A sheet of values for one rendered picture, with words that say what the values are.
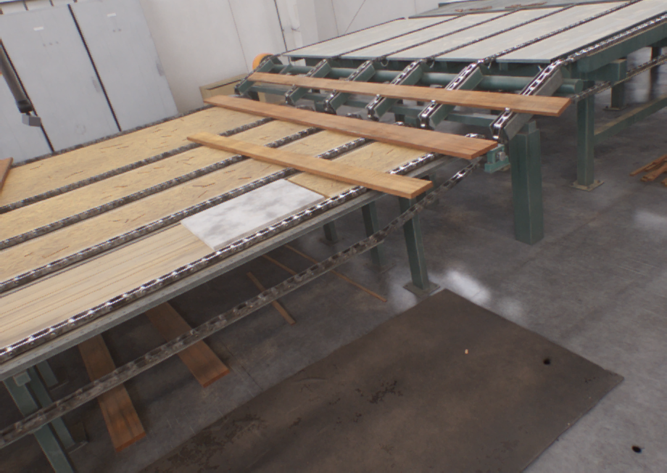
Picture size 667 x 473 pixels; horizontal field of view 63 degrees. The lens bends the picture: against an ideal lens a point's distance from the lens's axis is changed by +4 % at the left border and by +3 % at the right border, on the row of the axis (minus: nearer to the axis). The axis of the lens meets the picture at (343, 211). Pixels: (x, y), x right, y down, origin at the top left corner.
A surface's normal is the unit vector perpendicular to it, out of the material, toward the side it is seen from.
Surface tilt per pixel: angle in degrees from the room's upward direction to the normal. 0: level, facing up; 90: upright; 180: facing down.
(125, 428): 0
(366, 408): 0
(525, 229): 90
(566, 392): 0
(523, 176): 90
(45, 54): 90
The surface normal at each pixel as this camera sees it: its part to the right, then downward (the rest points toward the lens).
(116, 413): -0.19, -0.89
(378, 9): 0.50, 0.25
